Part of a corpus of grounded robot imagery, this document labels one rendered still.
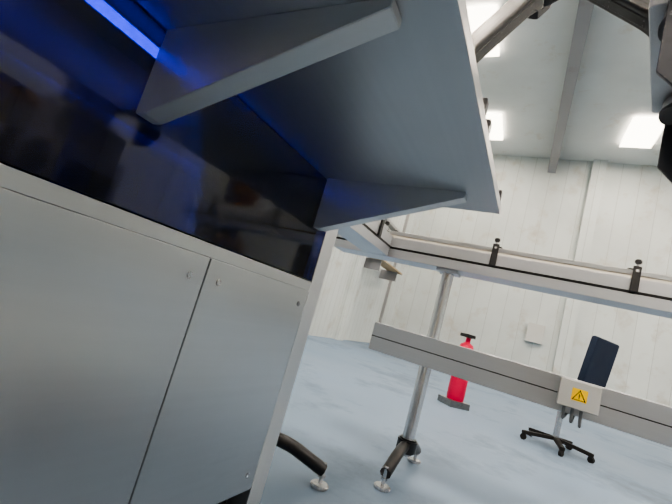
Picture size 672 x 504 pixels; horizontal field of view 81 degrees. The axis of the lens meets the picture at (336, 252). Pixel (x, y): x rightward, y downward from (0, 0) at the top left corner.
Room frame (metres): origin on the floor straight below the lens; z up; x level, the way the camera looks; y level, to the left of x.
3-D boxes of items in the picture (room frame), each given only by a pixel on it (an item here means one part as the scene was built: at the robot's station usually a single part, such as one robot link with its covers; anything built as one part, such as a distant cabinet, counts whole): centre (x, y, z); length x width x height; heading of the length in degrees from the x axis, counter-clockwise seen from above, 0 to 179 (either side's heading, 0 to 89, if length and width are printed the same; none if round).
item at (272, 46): (0.44, 0.16, 0.79); 0.34 x 0.03 x 0.13; 61
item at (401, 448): (1.65, -0.49, 0.07); 0.50 x 0.08 x 0.14; 151
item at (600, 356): (3.08, -2.02, 0.45); 0.53 x 0.50 x 0.90; 50
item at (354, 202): (0.88, -0.08, 0.79); 0.34 x 0.03 x 0.13; 61
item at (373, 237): (1.44, -0.01, 0.92); 0.69 x 0.15 x 0.16; 151
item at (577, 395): (1.34, -0.92, 0.50); 0.12 x 0.05 x 0.09; 61
